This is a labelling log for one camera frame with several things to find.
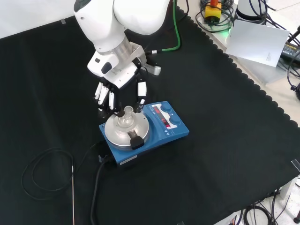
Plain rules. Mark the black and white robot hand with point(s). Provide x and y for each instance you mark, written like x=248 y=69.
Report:
x=114 y=72

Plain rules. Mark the clear round-bottom flask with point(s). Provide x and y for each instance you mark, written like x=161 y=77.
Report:
x=125 y=119

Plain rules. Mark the heater with blue base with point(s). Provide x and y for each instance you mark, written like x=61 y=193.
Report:
x=161 y=133

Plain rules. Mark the grey tape piece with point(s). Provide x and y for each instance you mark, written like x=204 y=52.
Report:
x=63 y=21

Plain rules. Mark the black bench cloth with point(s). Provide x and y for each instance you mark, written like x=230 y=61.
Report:
x=211 y=117

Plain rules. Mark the yellow stop button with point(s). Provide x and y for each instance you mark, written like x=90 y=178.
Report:
x=212 y=11

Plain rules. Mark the pale white board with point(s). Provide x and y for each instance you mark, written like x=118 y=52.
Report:
x=255 y=42

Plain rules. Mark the grey metal plate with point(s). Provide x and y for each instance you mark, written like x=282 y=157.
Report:
x=264 y=72

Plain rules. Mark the black power adapter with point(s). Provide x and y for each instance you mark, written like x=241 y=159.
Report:
x=290 y=50

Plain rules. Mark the black tripod part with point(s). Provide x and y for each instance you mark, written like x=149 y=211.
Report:
x=295 y=90

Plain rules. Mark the silver bench leg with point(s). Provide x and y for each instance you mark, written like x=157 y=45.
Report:
x=286 y=188

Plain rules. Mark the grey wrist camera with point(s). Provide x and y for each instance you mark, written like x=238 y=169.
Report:
x=153 y=69

